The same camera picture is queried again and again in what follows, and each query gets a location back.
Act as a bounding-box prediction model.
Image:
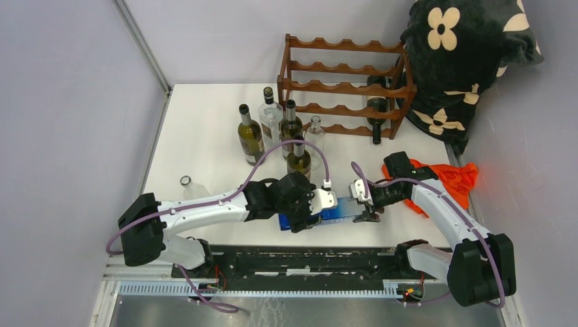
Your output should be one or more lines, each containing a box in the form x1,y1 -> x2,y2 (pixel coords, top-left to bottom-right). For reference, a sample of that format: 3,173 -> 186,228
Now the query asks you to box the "clear empty lying bottle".
179,175 -> 210,200

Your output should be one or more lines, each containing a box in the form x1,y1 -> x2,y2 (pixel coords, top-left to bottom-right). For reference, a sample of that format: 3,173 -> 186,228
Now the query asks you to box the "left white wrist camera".
309,179 -> 338,215

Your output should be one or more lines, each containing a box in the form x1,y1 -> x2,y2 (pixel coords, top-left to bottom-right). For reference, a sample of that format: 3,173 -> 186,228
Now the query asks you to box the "green wine bottle far left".
237,104 -> 264,166

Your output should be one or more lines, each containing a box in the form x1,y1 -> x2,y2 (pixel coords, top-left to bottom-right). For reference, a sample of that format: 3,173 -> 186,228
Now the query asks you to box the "green wine bottle front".
286,136 -> 311,181

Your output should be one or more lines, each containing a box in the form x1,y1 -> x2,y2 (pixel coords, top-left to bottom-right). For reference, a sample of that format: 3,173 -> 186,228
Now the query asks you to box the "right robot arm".
350,152 -> 517,309

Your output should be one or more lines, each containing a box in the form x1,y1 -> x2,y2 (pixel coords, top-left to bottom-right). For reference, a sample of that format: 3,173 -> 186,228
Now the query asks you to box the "orange cloth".
410,159 -> 478,210

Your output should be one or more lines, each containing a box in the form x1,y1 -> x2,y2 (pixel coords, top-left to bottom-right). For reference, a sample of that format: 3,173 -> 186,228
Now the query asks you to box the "small clear glass bottle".
305,115 -> 325,170

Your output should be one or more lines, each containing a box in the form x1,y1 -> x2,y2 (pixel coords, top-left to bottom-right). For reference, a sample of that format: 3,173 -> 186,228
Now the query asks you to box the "black mounting rail base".
186,245 -> 433,296

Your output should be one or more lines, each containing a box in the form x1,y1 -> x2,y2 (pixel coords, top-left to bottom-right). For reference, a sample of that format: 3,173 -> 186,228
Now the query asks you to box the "blue square bottle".
280,198 -> 363,231

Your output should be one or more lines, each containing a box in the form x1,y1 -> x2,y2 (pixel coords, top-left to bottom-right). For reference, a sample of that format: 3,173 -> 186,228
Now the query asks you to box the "green wine bottle white label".
366,76 -> 391,145

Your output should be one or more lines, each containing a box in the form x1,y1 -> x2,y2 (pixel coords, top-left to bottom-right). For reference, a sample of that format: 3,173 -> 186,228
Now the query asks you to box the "green wine bottle middle back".
280,99 -> 303,142

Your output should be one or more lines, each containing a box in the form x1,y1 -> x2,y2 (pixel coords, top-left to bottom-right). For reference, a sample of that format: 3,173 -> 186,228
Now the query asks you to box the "clear bottle black cap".
258,87 -> 283,148

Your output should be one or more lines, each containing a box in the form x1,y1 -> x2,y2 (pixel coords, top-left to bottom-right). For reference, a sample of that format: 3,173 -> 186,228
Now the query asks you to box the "black floral blanket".
397,0 -> 544,154

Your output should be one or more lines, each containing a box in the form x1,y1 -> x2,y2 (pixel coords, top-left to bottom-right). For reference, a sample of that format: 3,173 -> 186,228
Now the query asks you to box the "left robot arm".
118,172 -> 337,278

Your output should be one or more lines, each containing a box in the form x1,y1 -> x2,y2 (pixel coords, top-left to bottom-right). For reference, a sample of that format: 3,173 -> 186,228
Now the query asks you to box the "brown wooden wine rack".
277,34 -> 417,140

